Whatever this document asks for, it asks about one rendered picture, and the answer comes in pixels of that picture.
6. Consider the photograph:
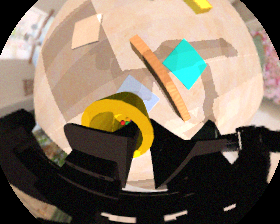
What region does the orange wood-grain bar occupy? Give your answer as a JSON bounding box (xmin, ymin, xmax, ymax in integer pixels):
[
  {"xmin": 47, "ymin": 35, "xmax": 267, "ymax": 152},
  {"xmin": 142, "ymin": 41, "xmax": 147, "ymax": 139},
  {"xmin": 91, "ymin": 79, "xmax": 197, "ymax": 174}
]
[{"xmin": 129, "ymin": 35, "xmax": 191, "ymax": 123}]

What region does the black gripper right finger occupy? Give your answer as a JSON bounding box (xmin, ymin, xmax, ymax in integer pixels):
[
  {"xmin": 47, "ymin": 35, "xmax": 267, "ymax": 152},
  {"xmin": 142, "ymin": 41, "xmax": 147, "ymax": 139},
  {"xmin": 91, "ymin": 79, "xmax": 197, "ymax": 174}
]
[{"xmin": 149, "ymin": 119, "xmax": 226, "ymax": 190}]

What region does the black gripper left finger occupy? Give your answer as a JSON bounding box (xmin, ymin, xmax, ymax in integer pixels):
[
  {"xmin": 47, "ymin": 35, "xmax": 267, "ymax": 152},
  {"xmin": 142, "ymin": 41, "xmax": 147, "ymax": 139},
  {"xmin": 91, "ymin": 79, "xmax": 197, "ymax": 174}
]
[{"xmin": 63, "ymin": 121, "xmax": 140, "ymax": 189}]

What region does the yellow flat block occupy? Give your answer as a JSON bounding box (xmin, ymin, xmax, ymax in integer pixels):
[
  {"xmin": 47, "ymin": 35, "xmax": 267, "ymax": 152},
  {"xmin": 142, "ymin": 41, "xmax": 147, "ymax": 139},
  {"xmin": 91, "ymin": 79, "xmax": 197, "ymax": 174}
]
[{"xmin": 183, "ymin": 0, "xmax": 213, "ymax": 15}]

